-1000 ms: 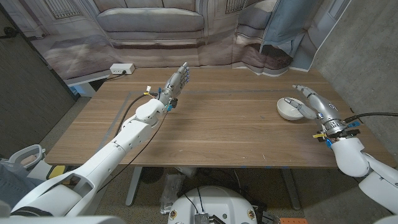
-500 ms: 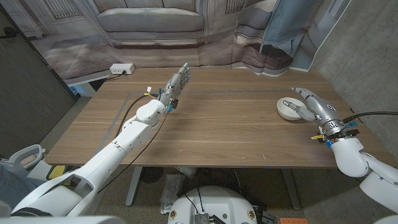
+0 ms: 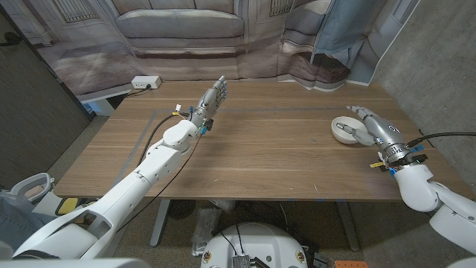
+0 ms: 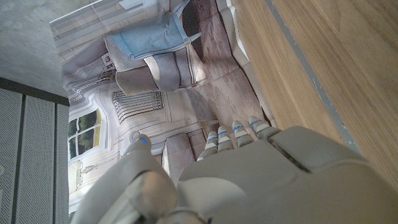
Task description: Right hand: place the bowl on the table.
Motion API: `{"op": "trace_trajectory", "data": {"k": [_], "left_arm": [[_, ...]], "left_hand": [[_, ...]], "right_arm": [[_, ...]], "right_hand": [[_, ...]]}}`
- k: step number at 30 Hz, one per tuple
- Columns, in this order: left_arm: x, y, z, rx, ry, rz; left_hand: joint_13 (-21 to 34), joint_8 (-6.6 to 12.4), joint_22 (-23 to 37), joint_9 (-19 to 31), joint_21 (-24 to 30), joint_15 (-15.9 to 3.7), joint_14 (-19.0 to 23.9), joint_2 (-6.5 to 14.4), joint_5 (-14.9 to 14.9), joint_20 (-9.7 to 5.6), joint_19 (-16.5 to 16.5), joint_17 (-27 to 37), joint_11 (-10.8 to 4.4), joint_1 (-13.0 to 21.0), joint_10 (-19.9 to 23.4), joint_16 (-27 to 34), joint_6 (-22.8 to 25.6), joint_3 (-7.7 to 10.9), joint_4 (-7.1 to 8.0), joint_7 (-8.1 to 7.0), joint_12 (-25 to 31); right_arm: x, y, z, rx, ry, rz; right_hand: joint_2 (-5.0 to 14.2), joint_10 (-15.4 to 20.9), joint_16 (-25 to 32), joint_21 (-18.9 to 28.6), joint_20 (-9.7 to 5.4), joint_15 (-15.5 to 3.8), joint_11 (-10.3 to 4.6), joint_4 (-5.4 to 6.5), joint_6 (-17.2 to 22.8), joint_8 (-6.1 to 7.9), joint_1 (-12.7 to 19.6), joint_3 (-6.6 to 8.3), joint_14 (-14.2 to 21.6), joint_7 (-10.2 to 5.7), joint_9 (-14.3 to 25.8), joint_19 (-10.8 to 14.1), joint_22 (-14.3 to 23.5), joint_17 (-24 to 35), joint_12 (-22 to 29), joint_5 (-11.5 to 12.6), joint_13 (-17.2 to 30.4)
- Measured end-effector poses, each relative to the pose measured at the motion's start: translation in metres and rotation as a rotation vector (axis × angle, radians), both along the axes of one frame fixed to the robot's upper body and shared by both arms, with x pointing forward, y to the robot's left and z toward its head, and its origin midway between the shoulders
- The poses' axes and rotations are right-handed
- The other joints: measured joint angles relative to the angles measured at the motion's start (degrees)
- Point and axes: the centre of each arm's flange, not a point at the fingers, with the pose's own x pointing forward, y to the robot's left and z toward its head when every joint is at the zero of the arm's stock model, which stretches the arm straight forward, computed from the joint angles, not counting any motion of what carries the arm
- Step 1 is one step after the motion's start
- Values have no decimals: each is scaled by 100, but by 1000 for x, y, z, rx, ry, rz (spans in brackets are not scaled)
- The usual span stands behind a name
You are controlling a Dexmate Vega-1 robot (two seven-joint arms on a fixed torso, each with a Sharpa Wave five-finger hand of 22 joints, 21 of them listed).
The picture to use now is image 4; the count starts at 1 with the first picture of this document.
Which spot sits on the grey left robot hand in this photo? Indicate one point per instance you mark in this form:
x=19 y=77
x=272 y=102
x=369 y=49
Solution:
x=264 y=180

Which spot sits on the grey tape outline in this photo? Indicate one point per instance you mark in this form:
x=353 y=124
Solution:
x=311 y=74

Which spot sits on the printed sofa room backdrop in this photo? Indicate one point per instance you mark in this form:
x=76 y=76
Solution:
x=155 y=40

